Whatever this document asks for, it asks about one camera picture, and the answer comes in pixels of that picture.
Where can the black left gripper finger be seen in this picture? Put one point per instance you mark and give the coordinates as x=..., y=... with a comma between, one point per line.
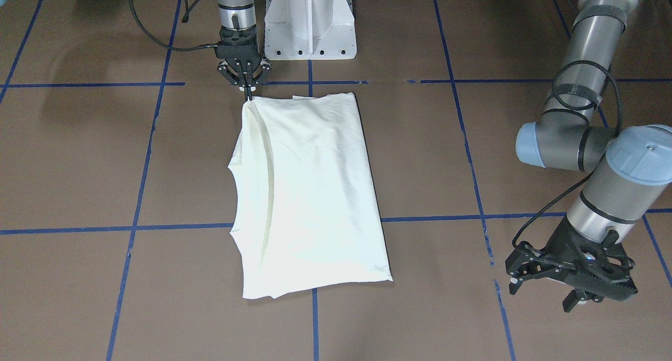
x=578, y=296
x=526, y=263

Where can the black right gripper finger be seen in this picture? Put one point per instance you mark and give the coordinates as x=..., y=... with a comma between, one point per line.
x=236, y=74
x=257, y=77

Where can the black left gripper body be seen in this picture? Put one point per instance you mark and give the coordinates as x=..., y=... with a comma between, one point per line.
x=563, y=236

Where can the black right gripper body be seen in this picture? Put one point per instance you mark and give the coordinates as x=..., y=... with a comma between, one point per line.
x=239, y=52

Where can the cream long-sleeve cat shirt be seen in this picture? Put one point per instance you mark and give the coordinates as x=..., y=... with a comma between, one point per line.
x=307, y=214

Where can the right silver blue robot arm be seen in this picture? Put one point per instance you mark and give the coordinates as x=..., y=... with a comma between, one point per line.
x=234, y=14

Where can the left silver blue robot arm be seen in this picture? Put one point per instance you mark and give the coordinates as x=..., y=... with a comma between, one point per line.
x=581, y=129

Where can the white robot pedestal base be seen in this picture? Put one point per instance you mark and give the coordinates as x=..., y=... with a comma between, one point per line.
x=309, y=30

